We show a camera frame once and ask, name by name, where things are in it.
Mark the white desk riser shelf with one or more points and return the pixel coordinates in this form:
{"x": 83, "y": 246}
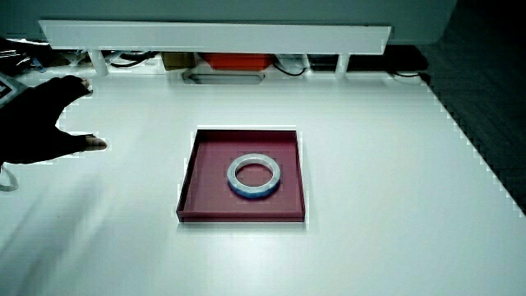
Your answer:
{"x": 213, "y": 37}

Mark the white back panel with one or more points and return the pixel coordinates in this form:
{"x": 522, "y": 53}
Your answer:
{"x": 230, "y": 10}

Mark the blue tape roll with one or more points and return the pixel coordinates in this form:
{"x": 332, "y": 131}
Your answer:
{"x": 236, "y": 167}

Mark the orange plastic box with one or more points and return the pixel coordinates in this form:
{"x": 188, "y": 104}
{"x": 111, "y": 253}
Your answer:
{"x": 236, "y": 60}

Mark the brown cardboard box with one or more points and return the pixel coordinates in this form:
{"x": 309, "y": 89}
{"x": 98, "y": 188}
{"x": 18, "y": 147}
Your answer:
{"x": 177, "y": 60}

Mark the dark red square tray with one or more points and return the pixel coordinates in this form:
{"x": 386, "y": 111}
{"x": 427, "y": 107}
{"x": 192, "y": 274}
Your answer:
{"x": 205, "y": 193}

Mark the person's right hand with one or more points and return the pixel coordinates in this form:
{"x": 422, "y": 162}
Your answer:
{"x": 29, "y": 127}

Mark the pile of dark clutter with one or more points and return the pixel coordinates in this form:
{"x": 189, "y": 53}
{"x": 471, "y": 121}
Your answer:
{"x": 20, "y": 57}

